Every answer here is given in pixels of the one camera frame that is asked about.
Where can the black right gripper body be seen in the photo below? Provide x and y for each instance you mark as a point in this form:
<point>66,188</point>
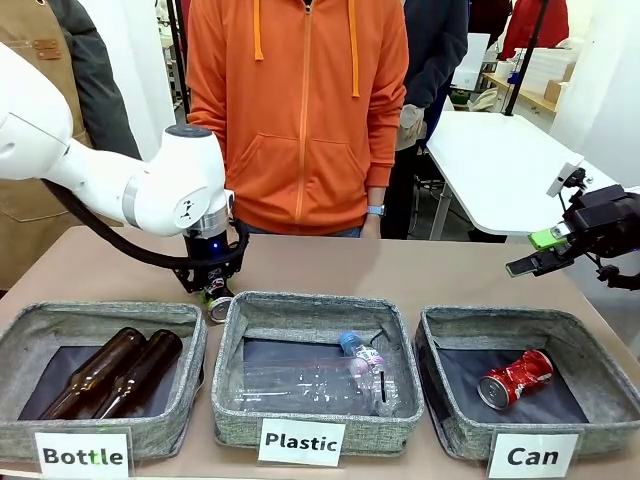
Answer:
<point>605,220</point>

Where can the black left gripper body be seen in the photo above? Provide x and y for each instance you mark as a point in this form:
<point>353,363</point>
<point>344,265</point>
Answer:
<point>210,255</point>

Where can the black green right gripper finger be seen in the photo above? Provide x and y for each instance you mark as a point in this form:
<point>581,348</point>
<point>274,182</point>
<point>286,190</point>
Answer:
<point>542,264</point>
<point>547,237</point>

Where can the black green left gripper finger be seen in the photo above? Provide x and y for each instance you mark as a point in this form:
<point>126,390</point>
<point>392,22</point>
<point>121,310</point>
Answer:
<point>205,296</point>
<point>228,290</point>

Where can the black can with silver top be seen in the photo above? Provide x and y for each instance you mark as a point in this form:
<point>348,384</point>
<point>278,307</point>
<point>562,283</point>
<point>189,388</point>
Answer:
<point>220,311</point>

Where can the crushed red soda can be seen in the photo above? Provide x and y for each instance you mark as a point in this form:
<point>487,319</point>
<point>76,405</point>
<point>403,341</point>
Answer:
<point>520,377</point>

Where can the clear plastic wide-mouth jar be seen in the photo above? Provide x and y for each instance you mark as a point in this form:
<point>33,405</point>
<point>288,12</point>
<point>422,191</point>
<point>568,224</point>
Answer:
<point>300,385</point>

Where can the brown glass bottle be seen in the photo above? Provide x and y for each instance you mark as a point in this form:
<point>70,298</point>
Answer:
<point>145,370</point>
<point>95,372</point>

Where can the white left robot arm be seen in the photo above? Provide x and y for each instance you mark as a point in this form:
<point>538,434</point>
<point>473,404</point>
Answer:
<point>150,185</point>

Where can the orange sleeved right forearm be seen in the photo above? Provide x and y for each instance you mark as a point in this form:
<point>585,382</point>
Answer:
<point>205,122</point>

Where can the orange sleeved left forearm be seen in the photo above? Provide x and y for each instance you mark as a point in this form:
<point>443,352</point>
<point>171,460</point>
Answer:
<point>382,160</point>

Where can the grey fabric basket labelled Can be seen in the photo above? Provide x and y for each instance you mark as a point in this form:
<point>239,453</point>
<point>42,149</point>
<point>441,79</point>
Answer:
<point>615,350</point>

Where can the grey fabric basket labelled Plastic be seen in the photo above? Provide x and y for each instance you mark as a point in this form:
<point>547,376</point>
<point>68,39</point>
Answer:
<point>320,430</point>

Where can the white Can label sign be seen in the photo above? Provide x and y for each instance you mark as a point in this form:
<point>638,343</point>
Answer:
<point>532,456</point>

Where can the grey fabric basket labelled Bottle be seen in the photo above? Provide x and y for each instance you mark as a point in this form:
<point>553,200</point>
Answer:
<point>30,430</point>

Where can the orange hoodie person left hand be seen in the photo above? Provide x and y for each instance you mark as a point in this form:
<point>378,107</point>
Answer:
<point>372,227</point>

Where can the pale gloved hand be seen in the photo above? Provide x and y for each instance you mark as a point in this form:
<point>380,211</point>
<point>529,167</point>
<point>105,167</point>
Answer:
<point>412,125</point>

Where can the white side table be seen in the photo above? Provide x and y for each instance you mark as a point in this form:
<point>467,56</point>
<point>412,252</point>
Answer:
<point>490,170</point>

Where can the brown cardboard box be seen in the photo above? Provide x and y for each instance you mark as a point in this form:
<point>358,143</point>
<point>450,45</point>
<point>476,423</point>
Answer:
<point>554,89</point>

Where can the wooden workbench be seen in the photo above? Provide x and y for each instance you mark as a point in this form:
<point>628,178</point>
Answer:
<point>520,97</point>

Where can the crushed bottle with blue cap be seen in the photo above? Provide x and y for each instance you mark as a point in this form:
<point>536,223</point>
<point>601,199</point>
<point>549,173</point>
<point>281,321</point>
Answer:
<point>362,352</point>

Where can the person in orange hoodie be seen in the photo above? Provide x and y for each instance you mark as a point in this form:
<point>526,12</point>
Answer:
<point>300,125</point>

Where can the white Plastic label sign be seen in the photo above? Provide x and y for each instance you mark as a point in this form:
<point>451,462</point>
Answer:
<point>300,442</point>

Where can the light blue wristwatch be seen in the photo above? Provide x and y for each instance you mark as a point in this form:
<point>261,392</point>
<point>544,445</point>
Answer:
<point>376,210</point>

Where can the black stand pole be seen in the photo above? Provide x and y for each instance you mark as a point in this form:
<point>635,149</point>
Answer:
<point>525,60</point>

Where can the person in brown apron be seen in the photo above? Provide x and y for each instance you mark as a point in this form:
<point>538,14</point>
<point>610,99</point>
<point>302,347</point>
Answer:
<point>35,210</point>

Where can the white box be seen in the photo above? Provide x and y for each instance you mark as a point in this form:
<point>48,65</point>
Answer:
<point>470,60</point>

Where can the white Bottle label sign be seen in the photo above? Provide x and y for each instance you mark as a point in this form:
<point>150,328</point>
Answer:
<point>82,455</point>

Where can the person in red jacket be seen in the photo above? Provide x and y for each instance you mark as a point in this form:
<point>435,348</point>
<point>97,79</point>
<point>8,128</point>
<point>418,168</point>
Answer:
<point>535,22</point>

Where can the person in dark navy jacket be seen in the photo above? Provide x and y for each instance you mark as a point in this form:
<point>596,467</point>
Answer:
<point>435,45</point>

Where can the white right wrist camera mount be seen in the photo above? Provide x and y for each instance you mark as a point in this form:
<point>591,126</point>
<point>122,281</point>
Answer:
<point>562,179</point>

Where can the black metal rack frame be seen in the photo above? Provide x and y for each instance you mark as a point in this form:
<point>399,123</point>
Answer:
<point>176,55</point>

